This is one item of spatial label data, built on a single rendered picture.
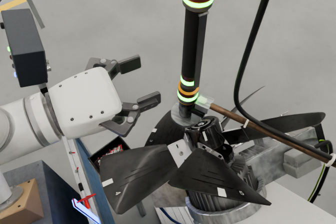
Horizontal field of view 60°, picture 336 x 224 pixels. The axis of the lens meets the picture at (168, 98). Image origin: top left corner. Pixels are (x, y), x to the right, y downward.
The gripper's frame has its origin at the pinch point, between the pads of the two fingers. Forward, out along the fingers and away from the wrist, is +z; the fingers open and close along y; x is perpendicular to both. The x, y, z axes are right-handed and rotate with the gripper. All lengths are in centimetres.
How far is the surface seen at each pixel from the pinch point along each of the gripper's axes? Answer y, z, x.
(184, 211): 1, 16, -157
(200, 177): 13.9, 6.1, -24.2
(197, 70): 2.3, 9.4, 0.1
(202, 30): 1.8, 9.6, 9.4
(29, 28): -70, -22, -42
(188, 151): 0.1, 11.9, -47.1
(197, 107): 3.1, 10.1, -12.1
